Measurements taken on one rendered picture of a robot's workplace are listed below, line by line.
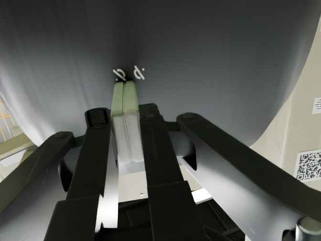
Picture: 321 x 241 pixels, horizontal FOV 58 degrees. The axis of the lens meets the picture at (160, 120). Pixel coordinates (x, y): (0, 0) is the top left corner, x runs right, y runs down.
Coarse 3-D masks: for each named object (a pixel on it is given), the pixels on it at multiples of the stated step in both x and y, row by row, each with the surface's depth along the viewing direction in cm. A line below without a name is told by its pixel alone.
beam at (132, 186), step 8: (184, 168) 84; (120, 176) 83; (128, 176) 83; (136, 176) 84; (144, 176) 84; (184, 176) 86; (192, 176) 86; (120, 184) 84; (128, 184) 85; (136, 184) 85; (144, 184) 85; (192, 184) 88; (120, 192) 86; (128, 192) 86; (136, 192) 87; (144, 192) 87; (120, 200) 87; (128, 200) 88
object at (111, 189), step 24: (96, 120) 14; (96, 144) 12; (96, 168) 11; (72, 192) 9; (96, 192) 9; (72, 216) 8; (96, 216) 7; (48, 240) 7; (72, 240) 7; (96, 240) 7
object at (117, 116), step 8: (120, 88) 19; (120, 96) 18; (112, 104) 17; (120, 104) 16; (112, 112) 15; (120, 112) 15; (112, 120) 15; (120, 120) 15; (112, 128) 15; (120, 128) 15; (120, 136) 15; (120, 144) 16; (128, 144) 16; (120, 152) 16; (128, 152) 16; (120, 160) 16; (128, 160) 16
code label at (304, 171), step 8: (304, 152) 52; (312, 152) 53; (320, 152) 53; (304, 160) 53; (312, 160) 54; (320, 160) 54; (296, 168) 54; (304, 168) 54; (312, 168) 55; (320, 168) 55; (296, 176) 55; (304, 176) 55; (312, 176) 56; (320, 176) 56
